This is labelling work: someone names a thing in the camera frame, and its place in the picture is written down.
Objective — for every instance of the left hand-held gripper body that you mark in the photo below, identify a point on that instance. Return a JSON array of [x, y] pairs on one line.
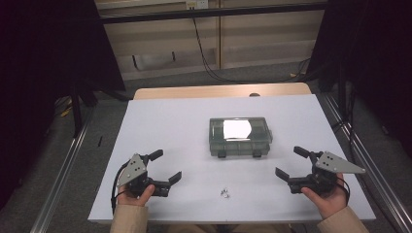
[[132, 170]]

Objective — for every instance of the black horizontal bar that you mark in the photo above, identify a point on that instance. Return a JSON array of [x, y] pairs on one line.
[[226, 12]]

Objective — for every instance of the black metal stand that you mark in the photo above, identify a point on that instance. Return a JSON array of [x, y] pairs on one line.
[[76, 113], [342, 97]]

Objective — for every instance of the person's right hand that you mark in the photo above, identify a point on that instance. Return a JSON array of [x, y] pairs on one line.
[[330, 204]]

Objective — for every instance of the black curtain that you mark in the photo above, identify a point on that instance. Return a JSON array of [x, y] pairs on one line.
[[39, 48], [382, 48]]

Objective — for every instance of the black pen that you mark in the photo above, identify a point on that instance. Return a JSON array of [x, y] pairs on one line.
[[100, 141]]

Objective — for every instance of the white table mat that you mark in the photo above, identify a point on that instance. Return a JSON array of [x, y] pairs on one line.
[[181, 110]]

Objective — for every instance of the aluminium floor rail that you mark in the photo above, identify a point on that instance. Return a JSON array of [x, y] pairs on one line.
[[61, 176], [388, 197]]

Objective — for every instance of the small dark round object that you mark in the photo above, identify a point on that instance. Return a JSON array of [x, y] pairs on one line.
[[254, 94]]

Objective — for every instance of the grey plastic compartment box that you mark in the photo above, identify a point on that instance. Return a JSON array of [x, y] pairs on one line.
[[239, 145]]

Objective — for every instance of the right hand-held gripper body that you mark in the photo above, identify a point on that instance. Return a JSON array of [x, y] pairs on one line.
[[333, 163]]

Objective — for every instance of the white wall socket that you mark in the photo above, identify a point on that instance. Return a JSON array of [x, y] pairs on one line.
[[197, 4]]

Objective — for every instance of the person's left hand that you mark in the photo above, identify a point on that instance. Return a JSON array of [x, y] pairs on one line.
[[136, 200]]

